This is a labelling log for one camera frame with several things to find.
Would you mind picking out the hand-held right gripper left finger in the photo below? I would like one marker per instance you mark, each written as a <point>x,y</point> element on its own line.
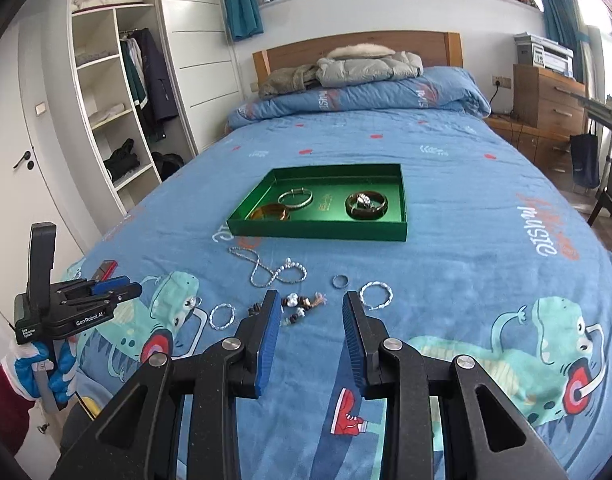
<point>267,345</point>

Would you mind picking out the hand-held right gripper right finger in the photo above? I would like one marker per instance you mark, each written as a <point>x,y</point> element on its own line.
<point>354,347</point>

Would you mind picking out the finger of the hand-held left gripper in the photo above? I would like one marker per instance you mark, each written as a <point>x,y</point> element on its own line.
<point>129,290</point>
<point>110,284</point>

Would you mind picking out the green tray box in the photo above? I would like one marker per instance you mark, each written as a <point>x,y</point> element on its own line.
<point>331,220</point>

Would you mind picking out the person's left forearm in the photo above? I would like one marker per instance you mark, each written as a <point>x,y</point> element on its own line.
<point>5,405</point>

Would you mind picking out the person's left hand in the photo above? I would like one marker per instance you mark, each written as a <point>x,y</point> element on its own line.
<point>63,375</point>

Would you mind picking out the small dark red box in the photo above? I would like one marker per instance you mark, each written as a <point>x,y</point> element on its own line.
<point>105,269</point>

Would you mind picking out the amber bangle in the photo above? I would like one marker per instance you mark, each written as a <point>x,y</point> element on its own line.
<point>258,216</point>

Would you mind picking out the black backpack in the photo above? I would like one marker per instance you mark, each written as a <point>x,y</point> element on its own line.
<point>166,165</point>

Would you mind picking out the dark brown bangle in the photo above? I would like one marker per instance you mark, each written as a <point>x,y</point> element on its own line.
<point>353,213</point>

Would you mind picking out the blue dinosaur print bedsheet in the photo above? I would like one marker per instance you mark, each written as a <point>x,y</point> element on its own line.
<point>461,260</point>

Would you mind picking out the silver bangle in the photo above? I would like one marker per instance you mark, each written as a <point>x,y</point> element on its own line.
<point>286,204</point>

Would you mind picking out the folded white clothes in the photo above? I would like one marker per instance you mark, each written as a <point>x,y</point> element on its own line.
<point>105,114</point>

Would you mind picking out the white open wardrobe shelves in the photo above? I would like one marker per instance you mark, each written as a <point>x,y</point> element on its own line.
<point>103,85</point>

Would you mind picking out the hanging dark clothes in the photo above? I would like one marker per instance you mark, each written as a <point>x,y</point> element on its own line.
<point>153,75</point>

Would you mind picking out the white sliding wardrobe door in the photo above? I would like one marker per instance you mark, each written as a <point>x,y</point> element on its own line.
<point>200,50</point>

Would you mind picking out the folded blue duvet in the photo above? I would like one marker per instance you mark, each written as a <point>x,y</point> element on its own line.
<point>376,97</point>

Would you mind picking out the olive jacket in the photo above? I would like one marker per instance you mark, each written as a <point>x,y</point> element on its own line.
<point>286,82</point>

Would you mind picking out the low wooden cabinet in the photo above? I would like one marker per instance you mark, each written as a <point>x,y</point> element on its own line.
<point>536,145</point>

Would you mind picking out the grey down jacket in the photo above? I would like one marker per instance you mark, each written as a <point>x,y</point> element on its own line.
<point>371,67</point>

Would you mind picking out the wooden headboard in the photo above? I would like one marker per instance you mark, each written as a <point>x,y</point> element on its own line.
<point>286,52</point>

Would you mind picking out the dark chair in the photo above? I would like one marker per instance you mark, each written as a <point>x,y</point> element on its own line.
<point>608,205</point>

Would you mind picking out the dark tote bag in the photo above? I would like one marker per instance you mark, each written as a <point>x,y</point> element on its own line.
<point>584,160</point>

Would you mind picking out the wooden dresser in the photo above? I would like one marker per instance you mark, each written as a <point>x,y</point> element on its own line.
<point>546,95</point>

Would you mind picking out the white printer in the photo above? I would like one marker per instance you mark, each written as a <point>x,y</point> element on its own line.
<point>546,55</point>

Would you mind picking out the wall power outlet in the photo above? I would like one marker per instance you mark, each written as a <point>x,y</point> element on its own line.
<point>502,82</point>

